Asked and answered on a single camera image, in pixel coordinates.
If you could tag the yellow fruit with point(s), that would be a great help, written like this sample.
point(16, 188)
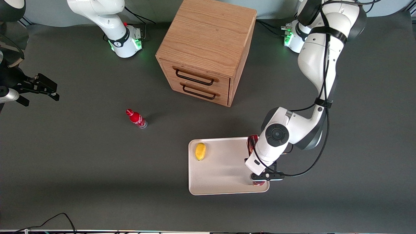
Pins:
point(200, 151)

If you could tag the white rectangular tray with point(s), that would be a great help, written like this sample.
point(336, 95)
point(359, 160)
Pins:
point(224, 169)

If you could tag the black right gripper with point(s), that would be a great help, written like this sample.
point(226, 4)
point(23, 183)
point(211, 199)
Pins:
point(13, 79)

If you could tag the wooden drawer front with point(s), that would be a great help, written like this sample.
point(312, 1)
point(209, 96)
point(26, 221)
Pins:
point(224, 99)
point(169, 66)

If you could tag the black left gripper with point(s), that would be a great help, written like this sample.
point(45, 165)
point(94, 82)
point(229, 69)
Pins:
point(245, 159)

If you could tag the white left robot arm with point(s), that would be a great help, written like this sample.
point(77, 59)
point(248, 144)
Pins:
point(312, 58)

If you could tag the red cookie box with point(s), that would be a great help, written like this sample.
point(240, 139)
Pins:
point(252, 144)

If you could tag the wooden drawer cabinet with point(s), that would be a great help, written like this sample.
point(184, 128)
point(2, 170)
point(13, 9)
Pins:
point(208, 35)

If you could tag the red soda bottle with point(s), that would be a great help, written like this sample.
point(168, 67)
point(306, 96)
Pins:
point(136, 119)

